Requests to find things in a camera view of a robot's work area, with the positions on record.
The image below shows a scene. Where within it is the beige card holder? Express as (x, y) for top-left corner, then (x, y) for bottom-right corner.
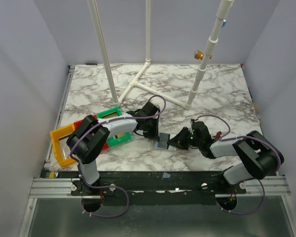
(151, 140), (181, 153)

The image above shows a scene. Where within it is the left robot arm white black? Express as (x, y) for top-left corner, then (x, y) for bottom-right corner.
(67, 102), (160, 195)

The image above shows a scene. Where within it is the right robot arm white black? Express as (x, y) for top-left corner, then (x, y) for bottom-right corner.
(167, 121), (284, 194)

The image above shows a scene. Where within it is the gold credit card in bin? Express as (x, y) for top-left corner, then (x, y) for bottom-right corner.
(114, 133), (125, 139)

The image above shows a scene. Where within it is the green plastic bin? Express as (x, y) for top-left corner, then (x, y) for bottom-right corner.
(96, 107), (131, 148)

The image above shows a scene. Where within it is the red plastic bin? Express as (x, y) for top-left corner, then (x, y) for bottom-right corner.
(74, 115), (109, 151)

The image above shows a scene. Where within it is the orange knob on pipe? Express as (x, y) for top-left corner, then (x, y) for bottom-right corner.
(194, 50), (204, 60)

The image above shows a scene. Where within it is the yellow plastic bin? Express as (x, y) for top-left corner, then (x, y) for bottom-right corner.
(50, 123), (75, 167)

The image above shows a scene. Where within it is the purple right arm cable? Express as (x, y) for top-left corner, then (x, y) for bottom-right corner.
(191, 115), (285, 215)

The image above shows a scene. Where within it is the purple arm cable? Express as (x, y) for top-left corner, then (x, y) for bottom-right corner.
(70, 95), (166, 218)
(191, 115), (285, 215)

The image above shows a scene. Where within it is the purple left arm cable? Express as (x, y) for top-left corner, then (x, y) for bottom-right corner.
(70, 95), (166, 218)

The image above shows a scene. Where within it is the white PVC pipe frame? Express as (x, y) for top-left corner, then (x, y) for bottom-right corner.
(87, 0), (235, 111)

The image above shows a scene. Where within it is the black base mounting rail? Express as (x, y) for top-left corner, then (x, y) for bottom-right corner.
(71, 171), (246, 206)

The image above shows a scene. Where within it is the aluminium extrusion rail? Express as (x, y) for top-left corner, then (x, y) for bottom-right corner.
(29, 65), (75, 198)

